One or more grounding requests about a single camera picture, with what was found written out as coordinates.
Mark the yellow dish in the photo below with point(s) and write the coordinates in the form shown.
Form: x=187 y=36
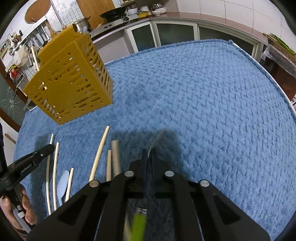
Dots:
x=142 y=15

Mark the table with plastic cover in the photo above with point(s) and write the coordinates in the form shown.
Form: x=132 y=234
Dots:
x=282 y=67

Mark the light blue spoon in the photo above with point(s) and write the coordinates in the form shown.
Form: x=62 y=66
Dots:
x=63 y=185

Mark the wooden cutting board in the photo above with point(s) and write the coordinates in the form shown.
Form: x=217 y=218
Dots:
x=94 y=9

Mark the blue fluffy blanket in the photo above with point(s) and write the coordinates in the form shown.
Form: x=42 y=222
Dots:
x=196 y=104

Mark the yellow perforated utensil basket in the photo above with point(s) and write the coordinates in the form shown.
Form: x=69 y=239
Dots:
x=69 y=81

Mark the green vegetables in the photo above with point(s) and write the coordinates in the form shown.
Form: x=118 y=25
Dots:
x=283 y=42

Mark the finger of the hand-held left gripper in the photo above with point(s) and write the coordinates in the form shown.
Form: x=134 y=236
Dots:
x=39 y=155

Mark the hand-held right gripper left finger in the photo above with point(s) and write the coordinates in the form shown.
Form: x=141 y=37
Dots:
x=144 y=173

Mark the red plastic bag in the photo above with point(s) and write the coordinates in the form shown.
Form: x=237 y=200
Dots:
x=14 y=73

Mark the round wooden board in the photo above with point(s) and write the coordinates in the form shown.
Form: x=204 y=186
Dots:
x=37 y=10

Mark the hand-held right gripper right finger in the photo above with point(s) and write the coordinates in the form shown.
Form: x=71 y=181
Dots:
x=152 y=176

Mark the black frying pan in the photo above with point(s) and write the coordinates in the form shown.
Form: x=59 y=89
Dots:
x=114 y=13

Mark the steel cooking pot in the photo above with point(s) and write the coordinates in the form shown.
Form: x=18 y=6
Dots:
x=81 y=25

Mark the thick wooden chopstick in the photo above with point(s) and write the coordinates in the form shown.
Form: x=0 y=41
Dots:
x=115 y=160

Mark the white hanging cloth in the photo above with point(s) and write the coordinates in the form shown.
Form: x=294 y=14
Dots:
x=22 y=55

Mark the row of hanging kitchen utensils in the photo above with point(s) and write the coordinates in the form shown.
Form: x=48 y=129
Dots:
x=38 y=34

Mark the kitchen counter with cabinets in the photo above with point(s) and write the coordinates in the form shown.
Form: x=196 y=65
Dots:
x=175 y=31

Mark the glass door with flower pattern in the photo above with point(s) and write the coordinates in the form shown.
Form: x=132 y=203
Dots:
x=10 y=102

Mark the person's left hand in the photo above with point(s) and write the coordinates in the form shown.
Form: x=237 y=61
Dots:
x=29 y=209

